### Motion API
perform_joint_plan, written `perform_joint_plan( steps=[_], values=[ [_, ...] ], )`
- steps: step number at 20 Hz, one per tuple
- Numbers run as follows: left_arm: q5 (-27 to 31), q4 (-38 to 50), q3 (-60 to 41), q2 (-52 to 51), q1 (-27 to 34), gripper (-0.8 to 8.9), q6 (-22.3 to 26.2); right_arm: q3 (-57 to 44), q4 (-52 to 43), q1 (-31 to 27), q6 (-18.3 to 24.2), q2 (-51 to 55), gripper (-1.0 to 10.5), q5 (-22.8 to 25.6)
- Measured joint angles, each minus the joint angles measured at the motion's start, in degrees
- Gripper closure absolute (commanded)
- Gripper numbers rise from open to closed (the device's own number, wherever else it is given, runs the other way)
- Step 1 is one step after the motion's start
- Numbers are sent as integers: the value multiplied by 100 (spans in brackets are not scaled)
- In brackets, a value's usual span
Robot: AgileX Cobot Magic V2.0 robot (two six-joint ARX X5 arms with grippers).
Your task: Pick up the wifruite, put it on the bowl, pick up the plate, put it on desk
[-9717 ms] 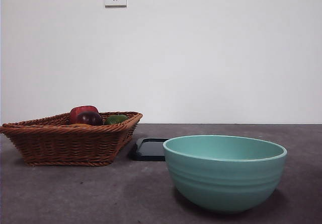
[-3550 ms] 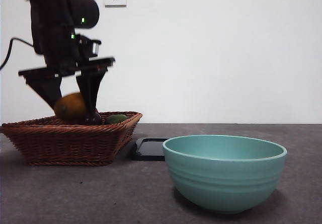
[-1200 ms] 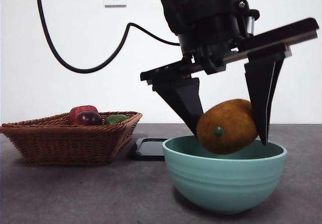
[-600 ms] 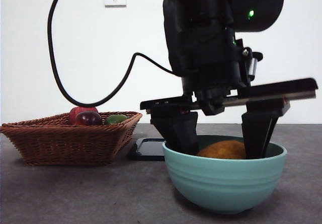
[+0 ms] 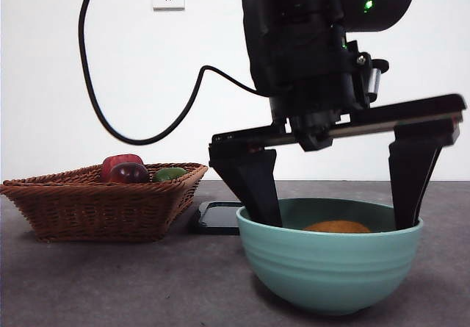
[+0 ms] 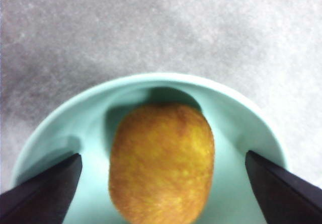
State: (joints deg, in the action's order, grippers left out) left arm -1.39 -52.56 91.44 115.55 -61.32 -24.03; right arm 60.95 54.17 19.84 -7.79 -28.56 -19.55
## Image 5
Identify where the brown kiwi fruit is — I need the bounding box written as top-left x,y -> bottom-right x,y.
302,219 -> 372,234

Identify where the teal bowl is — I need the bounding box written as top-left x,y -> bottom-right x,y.
235,197 -> 424,315

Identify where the dark green tray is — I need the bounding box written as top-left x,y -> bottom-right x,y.
188,201 -> 246,237

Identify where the green avocado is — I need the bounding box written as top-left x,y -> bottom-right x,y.
152,167 -> 188,184

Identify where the dark red plum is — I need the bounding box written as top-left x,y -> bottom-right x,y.
109,162 -> 151,184

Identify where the red apple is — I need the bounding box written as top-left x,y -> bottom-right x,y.
101,154 -> 145,182

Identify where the brown wicker basket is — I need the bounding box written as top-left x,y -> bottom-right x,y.
0,162 -> 209,243

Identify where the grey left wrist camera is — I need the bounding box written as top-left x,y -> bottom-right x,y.
367,58 -> 391,97

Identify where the black cable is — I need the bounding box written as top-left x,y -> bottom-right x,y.
77,0 -> 273,146

